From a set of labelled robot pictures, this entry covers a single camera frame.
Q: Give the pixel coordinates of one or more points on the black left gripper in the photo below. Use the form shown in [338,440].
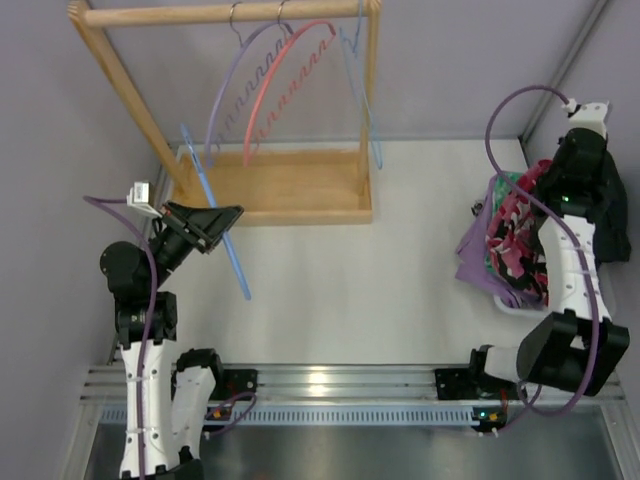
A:
[186,228]

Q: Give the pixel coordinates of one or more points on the green garment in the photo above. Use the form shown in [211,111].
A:
[501,187]

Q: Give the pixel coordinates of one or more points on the blue plastic hanger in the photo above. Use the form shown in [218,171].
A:
[222,218]

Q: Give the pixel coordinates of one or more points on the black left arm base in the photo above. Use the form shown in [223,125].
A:
[234,381]

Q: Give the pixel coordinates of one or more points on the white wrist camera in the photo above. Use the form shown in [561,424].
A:
[141,198]
[591,116]

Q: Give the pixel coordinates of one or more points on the white laundry basket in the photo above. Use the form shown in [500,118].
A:
[515,306]

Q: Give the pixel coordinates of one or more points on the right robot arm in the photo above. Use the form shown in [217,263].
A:
[547,240]

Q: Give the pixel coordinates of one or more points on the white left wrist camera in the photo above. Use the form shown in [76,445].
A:
[141,198]

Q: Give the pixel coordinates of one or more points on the slotted grey cable duct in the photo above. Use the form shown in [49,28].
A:
[356,415]

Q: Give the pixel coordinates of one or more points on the aluminium mounting rail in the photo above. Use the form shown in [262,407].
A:
[321,382]

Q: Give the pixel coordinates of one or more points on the purple garment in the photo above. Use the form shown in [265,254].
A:
[472,252]

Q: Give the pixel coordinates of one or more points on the black trousers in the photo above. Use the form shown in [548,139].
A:
[611,242]

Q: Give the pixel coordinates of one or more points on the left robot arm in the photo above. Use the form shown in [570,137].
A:
[167,392]

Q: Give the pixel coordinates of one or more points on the wooden clothes rack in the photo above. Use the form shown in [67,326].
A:
[276,188]

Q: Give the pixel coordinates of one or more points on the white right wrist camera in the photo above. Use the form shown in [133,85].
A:
[591,116]

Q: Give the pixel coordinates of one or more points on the light blue wire hanger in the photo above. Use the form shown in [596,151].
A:
[354,68]

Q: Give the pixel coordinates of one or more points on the pink camouflage garment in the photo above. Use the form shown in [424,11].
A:
[513,250]

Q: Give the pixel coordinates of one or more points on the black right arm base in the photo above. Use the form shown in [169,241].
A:
[453,384]

